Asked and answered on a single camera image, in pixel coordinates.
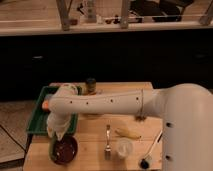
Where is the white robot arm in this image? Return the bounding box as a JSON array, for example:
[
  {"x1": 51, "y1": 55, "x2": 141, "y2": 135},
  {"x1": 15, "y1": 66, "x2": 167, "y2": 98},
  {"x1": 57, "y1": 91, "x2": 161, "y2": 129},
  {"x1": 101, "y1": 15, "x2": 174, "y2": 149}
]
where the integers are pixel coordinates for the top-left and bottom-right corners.
[{"x1": 47, "y1": 83, "x2": 213, "y2": 171}]

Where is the black dish brush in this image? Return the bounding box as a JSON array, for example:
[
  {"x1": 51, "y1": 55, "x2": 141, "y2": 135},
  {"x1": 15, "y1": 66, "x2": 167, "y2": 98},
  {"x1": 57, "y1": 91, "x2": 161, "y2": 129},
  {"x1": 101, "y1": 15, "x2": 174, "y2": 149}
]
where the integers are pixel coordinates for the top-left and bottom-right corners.
[{"x1": 139, "y1": 131, "x2": 162, "y2": 170}]

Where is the spice jar with dark lid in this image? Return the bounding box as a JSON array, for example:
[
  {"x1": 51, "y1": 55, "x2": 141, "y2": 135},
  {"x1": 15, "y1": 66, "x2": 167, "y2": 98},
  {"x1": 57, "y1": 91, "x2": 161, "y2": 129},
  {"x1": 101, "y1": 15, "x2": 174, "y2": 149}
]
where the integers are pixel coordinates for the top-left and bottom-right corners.
[{"x1": 85, "y1": 78, "x2": 96, "y2": 95}]

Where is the dark purple bowl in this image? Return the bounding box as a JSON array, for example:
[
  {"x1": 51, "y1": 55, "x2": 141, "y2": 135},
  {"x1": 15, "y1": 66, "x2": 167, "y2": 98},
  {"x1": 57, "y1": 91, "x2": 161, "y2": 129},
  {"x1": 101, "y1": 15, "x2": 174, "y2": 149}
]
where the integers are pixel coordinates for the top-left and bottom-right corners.
[{"x1": 49, "y1": 135, "x2": 78, "y2": 165}]

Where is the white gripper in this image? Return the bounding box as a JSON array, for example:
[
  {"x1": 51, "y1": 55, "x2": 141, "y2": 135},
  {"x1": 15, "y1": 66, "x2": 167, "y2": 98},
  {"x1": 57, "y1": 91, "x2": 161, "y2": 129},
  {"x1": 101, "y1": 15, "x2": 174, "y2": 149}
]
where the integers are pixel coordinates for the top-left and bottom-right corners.
[{"x1": 46, "y1": 113, "x2": 71, "y2": 141}]

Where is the green tray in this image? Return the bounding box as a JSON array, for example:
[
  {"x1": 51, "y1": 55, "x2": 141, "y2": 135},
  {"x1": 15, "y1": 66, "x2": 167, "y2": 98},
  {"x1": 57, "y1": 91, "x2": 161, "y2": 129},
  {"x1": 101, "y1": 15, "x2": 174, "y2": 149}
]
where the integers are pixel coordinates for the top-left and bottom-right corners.
[{"x1": 26, "y1": 85, "x2": 83, "y2": 136}]

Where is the orange carrot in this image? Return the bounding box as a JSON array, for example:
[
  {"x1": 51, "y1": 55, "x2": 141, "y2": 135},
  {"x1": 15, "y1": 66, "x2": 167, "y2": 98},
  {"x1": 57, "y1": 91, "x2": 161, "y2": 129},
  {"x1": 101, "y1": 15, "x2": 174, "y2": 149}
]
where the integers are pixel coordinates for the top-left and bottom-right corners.
[{"x1": 42, "y1": 100, "x2": 49, "y2": 110}]

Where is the small brown food piece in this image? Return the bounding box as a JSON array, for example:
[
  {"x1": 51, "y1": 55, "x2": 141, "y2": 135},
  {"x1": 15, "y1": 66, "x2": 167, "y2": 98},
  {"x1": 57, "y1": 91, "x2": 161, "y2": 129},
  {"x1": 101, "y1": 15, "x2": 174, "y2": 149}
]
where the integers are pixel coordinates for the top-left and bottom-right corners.
[{"x1": 135, "y1": 116, "x2": 147, "y2": 122}]

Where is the silver fork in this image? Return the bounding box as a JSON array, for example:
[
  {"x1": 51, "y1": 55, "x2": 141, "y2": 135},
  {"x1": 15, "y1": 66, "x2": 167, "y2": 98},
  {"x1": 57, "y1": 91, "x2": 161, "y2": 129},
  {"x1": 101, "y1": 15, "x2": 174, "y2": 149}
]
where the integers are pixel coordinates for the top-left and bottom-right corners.
[{"x1": 105, "y1": 125, "x2": 111, "y2": 160}]

